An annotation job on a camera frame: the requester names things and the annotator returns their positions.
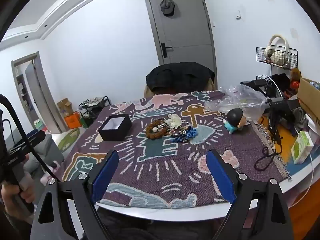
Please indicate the green rug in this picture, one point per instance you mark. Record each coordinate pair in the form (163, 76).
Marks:
(68, 140)

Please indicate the person's left forearm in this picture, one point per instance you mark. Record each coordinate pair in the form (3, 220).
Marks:
(10, 226)

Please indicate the black bag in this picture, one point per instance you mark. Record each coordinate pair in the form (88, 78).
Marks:
(281, 82)

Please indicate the black jacket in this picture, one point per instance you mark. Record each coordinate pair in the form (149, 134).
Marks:
(180, 77)

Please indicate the green white carton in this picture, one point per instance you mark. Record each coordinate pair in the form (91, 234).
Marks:
(301, 147)

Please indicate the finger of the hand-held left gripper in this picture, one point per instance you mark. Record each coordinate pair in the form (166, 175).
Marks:
(36, 137)
(16, 157)

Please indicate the tan chair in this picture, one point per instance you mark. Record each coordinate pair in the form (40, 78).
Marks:
(147, 91)

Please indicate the small cardboard boxes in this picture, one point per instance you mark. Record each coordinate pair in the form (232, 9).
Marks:
(65, 106)

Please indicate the grey storage stool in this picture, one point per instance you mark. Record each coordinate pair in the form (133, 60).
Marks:
(47, 150)

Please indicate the orange box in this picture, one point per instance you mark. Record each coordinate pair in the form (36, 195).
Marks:
(73, 121)

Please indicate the brown plush toy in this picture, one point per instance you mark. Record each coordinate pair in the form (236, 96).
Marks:
(295, 76)

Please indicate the black jewelry box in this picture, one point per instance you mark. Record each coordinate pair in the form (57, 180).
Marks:
(117, 135)

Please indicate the person's left hand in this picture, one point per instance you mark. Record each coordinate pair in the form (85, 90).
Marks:
(26, 191)

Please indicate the white wall switch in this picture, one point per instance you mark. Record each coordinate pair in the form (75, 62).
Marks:
(238, 15)

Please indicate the black shoe rack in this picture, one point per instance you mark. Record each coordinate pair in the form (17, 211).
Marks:
(107, 100)

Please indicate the purple printed blanket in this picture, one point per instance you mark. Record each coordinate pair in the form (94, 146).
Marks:
(162, 175)

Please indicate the large cardboard box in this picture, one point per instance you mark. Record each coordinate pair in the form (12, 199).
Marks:
(307, 97)

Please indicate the grey cap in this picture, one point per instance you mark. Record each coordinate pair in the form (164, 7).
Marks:
(167, 6)

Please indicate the clear plastic bag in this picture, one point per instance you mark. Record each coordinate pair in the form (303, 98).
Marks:
(240, 97)

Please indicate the open grey door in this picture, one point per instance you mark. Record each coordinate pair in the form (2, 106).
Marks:
(42, 100)

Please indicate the black-haired toy figurine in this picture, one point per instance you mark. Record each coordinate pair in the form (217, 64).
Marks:
(236, 117)

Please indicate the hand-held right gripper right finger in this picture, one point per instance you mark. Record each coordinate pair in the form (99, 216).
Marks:
(221, 177)

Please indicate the black folding stand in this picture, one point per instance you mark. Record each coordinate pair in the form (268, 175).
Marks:
(277, 107)

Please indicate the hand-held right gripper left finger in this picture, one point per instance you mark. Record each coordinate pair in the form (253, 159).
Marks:
(105, 177)

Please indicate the white headphones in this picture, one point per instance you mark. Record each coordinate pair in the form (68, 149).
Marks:
(271, 38)

